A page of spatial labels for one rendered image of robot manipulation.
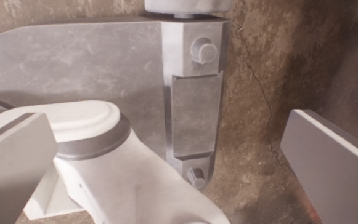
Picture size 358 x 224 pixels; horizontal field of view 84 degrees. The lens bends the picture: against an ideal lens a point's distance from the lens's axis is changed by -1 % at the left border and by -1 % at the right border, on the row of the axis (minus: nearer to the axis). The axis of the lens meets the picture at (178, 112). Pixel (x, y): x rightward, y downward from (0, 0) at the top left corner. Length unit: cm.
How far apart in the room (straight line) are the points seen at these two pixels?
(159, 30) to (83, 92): 21
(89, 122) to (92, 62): 16
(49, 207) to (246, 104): 67
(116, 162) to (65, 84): 23
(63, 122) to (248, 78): 60
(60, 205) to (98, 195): 20
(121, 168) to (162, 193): 9
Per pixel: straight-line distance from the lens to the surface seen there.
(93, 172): 32
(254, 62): 76
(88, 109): 38
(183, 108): 49
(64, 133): 35
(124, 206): 27
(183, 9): 43
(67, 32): 46
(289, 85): 89
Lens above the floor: 61
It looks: 58 degrees down
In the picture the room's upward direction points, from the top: 156 degrees clockwise
